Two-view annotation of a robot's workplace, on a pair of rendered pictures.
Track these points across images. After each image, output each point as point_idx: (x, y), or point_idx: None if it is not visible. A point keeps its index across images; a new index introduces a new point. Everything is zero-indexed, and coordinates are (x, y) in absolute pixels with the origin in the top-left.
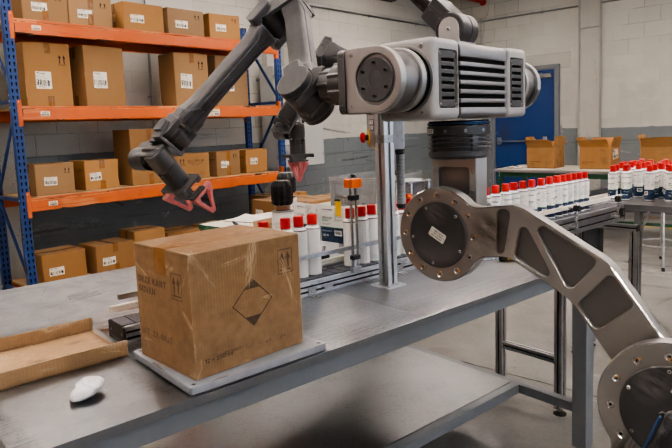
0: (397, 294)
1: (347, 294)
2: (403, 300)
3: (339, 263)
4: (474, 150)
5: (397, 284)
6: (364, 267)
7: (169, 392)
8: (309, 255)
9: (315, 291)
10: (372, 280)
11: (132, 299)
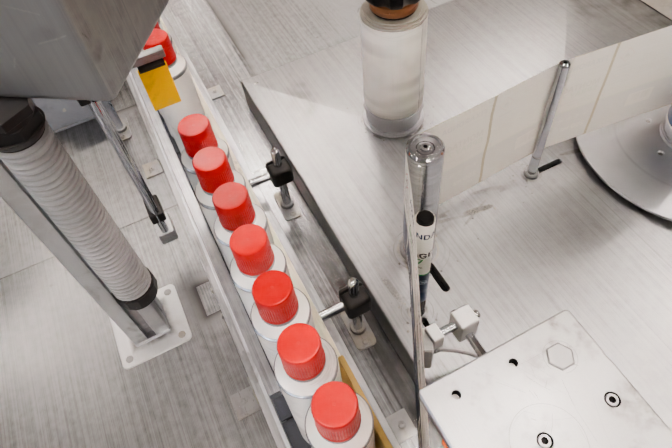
0: (60, 320)
1: (131, 223)
2: (11, 318)
3: (328, 228)
4: None
5: (132, 344)
6: (209, 263)
7: None
8: (144, 103)
9: (161, 165)
10: (213, 299)
11: None
